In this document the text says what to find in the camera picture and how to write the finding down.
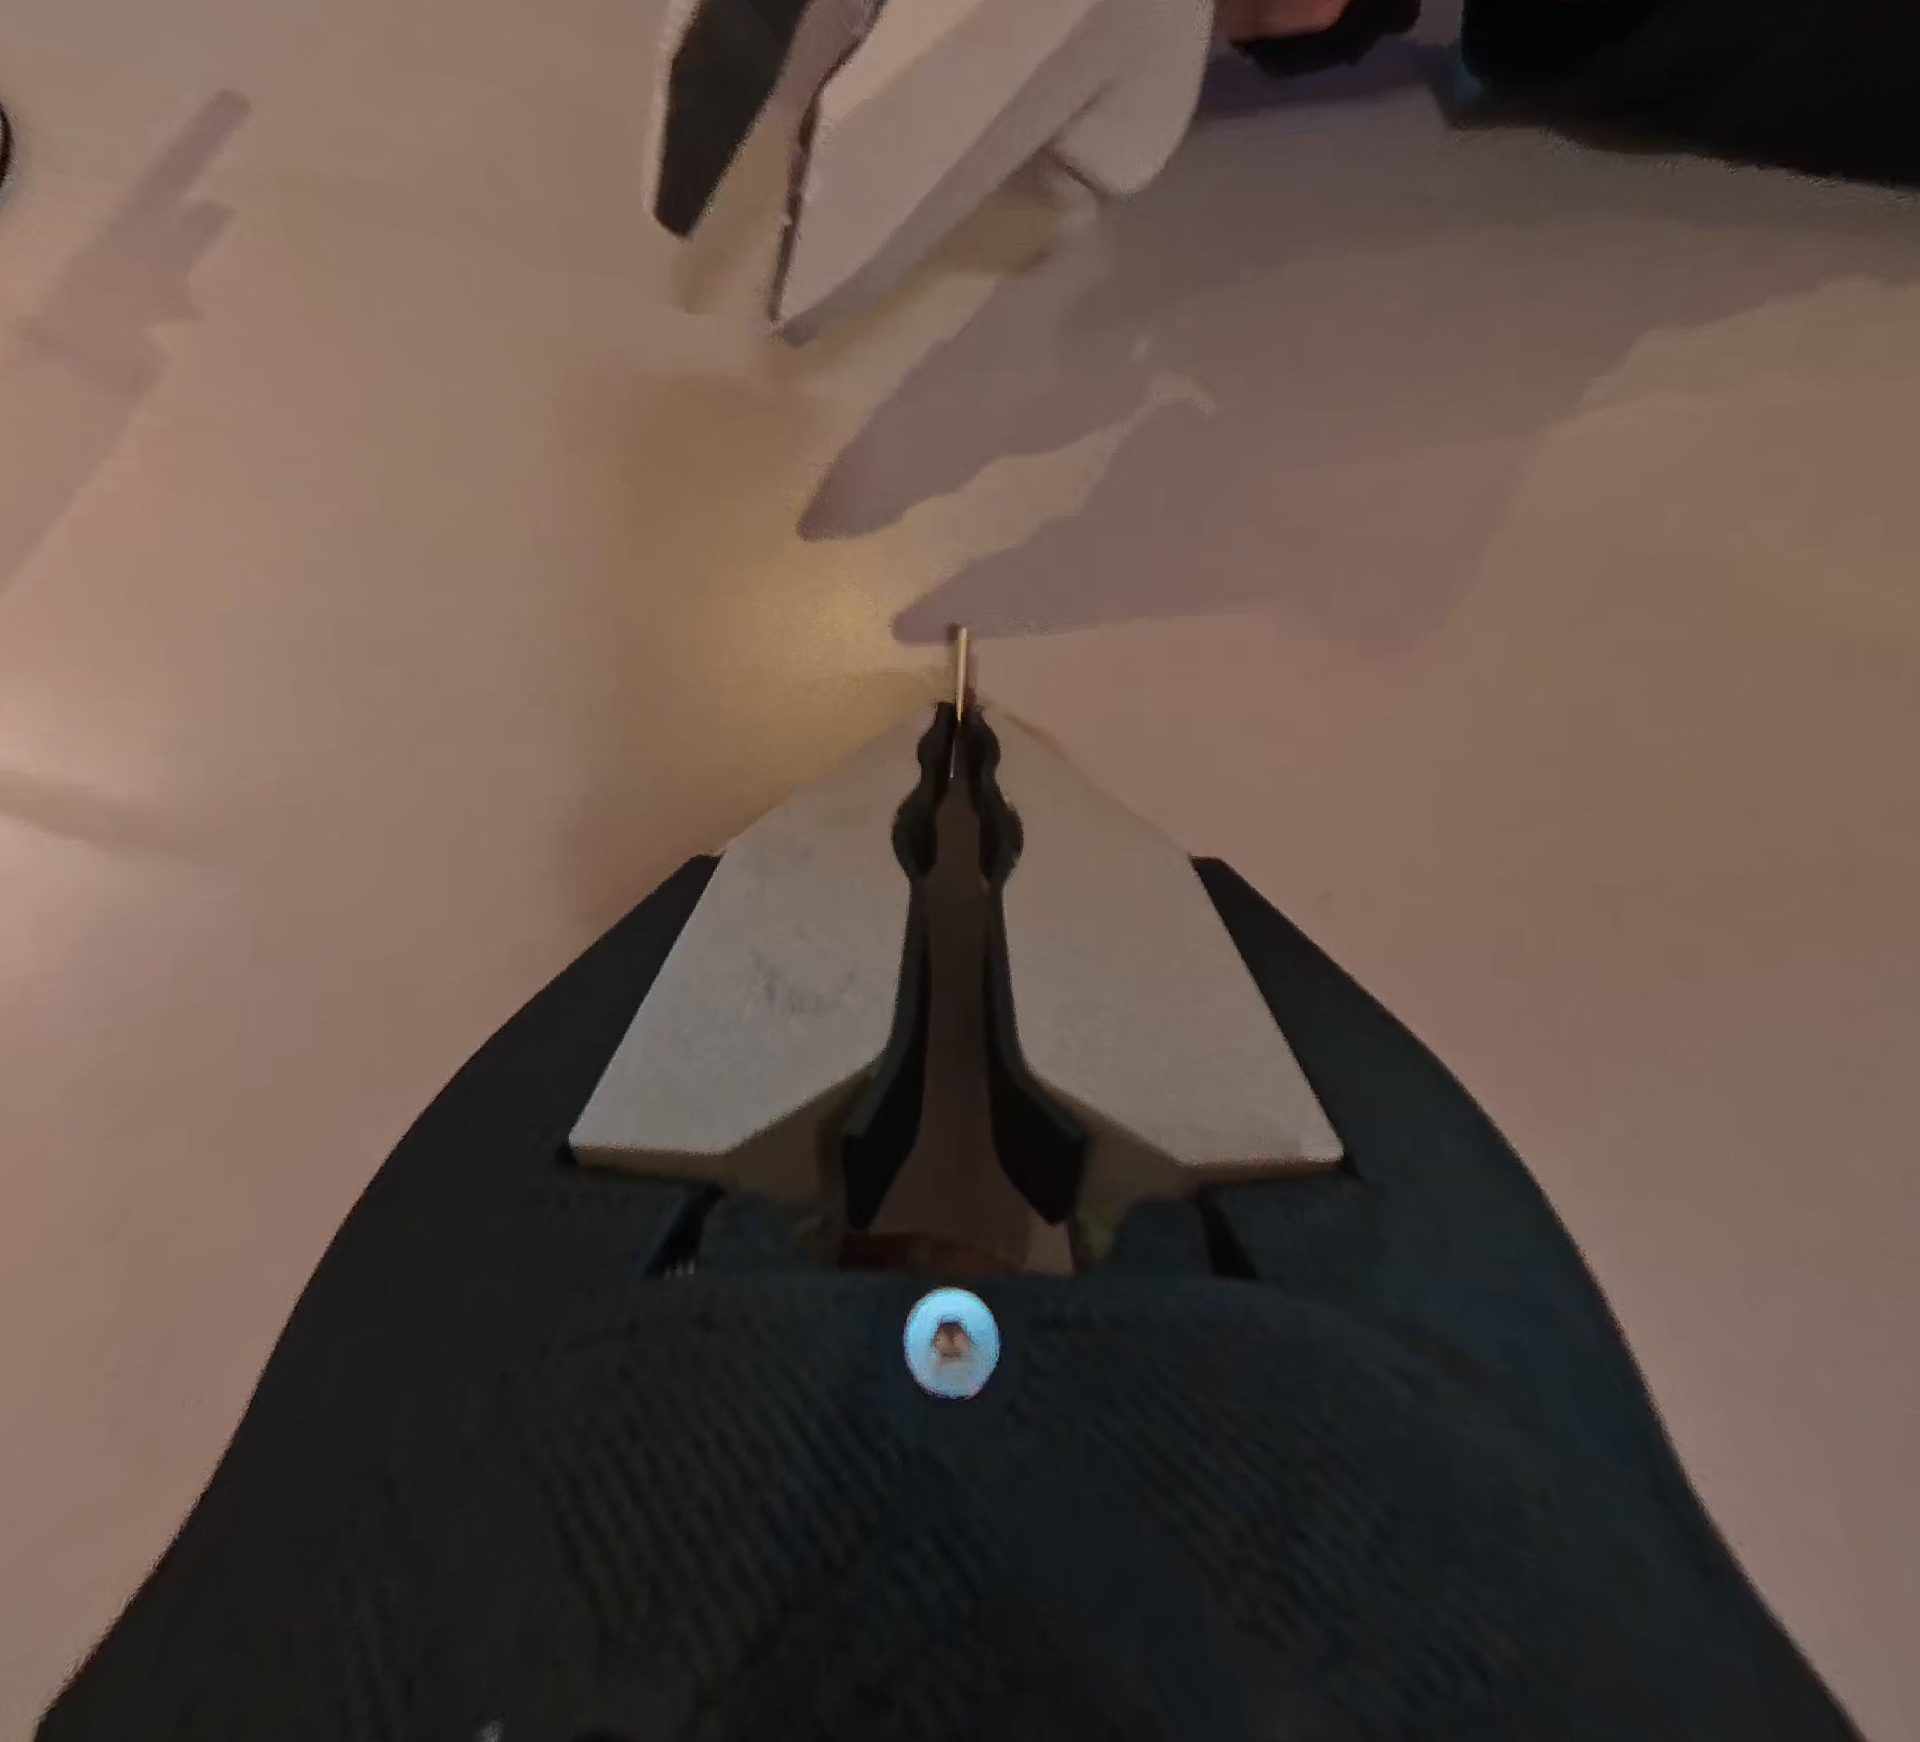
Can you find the metal bolt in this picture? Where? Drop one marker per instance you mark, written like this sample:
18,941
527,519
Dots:
960,668

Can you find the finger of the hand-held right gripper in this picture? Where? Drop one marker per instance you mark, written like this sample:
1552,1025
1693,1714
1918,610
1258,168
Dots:
1020,50
748,16

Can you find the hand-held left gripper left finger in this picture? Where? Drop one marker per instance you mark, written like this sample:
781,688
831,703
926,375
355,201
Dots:
748,1006

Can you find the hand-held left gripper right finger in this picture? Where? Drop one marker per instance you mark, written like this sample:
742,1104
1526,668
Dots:
1154,1006

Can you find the person's right forearm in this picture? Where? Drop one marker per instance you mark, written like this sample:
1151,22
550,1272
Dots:
1726,77

